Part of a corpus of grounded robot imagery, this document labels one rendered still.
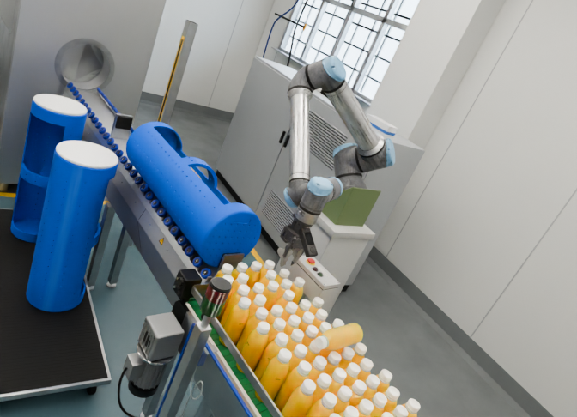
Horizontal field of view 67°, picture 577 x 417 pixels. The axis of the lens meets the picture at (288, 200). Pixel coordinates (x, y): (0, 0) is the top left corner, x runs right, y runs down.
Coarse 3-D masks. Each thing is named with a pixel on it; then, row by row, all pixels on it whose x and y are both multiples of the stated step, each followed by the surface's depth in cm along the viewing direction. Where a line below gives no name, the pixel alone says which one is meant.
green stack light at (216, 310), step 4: (204, 296) 123; (204, 300) 122; (208, 300) 122; (204, 304) 122; (208, 304) 122; (212, 304) 121; (216, 304) 122; (224, 304) 124; (200, 308) 124; (204, 308) 123; (208, 308) 122; (212, 308) 122; (216, 308) 122; (220, 308) 123; (204, 312) 123; (208, 312) 122; (212, 312) 123; (216, 312) 123; (220, 312) 124; (208, 316) 123; (212, 316) 123; (216, 316) 124
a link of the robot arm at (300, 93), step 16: (304, 80) 194; (288, 96) 198; (304, 96) 194; (304, 112) 191; (304, 128) 188; (304, 144) 185; (304, 160) 182; (304, 176) 179; (288, 192) 178; (304, 192) 174
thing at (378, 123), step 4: (368, 116) 348; (372, 116) 346; (376, 116) 356; (372, 120) 345; (376, 120) 342; (380, 120) 343; (372, 124) 345; (376, 124) 342; (380, 124) 339; (384, 124) 337; (388, 124) 339; (376, 128) 342; (380, 128) 339; (384, 128) 337; (388, 128) 334; (392, 128) 338; (396, 128) 341; (380, 132) 339; (384, 132) 337; (388, 132) 337; (392, 132) 341; (392, 136) 344
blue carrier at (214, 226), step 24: (144, 144) 213; (168, 144) 209; (144, 168) 208; (168, 168) 196; (192, 168) 229; (168, 192) 191; (192, 192) 182; (216, 192) 212; (192, 216) 176; (216, 216) 170; (240, 216) 174; (192, 240) 177; (216, 240) 174; (240, 240) 182; (216, 264) 182
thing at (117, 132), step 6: (120, 114) 260; (114, 120) 260; (120, 120) 259; (126, 120) 261; (114, 126) 261; (120, 126) 261; (126, 126) 263; (114, 132) 263; (120, 132) 265; (126, 132) 267; (120, 138) 267; (126, 138) 269
